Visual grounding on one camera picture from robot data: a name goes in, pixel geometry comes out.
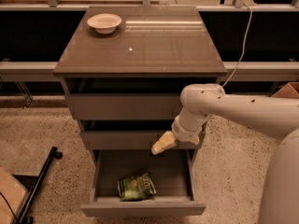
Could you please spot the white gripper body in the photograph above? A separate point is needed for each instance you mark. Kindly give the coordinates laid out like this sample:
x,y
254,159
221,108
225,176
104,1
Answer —
x,y
183,131

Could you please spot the green jalapeno chip bag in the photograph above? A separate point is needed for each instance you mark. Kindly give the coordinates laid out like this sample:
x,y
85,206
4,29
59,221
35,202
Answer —
x,y
136,187

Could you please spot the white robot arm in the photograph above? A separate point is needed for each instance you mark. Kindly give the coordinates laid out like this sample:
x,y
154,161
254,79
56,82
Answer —
x,y
275,117

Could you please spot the grey bottom drawer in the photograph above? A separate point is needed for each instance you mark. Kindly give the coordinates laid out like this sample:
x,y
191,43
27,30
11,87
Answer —
x,y
172,176

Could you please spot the grey drawer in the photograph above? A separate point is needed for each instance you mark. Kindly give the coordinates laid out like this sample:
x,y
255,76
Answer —
x,y
172,176
115,98
124,134

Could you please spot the grey middle drawer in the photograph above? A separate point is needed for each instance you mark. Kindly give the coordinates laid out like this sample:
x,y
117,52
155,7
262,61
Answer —
x,y
124,134

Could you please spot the grey drawer cabinet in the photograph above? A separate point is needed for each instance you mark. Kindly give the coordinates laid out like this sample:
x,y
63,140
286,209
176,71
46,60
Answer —
x,y
150,42

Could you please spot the grey top drawer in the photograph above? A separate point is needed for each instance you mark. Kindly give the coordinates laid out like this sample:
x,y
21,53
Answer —
x,y
115,98

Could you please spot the cardboard box at right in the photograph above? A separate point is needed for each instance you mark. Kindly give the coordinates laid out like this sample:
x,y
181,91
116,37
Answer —
x,y
290,90

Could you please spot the cardboard box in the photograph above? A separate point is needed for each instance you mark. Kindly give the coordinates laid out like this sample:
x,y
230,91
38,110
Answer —
x,y
290,90
14,195

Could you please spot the white paper bowl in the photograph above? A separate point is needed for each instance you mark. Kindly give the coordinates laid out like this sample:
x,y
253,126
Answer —
x,y
104,23

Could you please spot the cardboard box bottom left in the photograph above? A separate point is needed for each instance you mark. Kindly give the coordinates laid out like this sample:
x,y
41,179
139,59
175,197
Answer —
x,y
14,195

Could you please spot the black wheeled stand leg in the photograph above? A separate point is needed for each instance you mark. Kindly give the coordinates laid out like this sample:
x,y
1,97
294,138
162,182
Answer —
x,y
23,218

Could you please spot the metal railing beam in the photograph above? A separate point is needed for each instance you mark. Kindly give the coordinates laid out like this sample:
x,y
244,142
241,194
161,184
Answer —
x,y
245,71

